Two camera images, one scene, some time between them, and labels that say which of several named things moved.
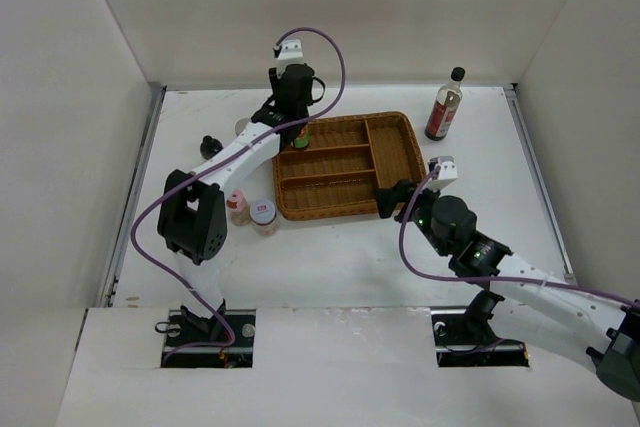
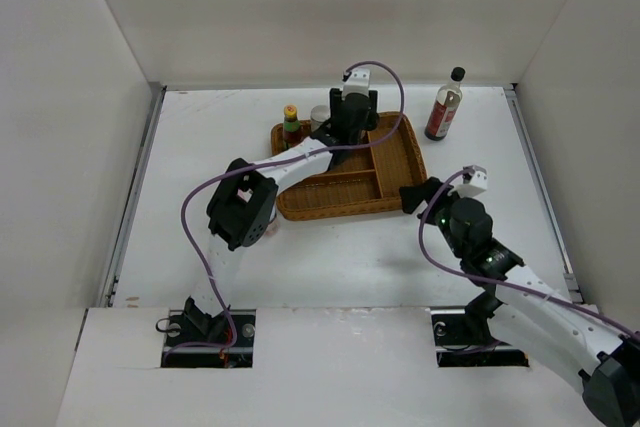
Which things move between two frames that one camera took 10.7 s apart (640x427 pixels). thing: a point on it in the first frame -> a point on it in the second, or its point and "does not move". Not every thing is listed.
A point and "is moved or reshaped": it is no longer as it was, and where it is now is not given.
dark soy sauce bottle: (446, 107) does not move
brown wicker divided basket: (348, 158) does not move
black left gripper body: (275, 80) -> (368, 124)
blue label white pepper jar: (240, 125) -> (318, 115)
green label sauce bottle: (302, 139) is moved or reshaped
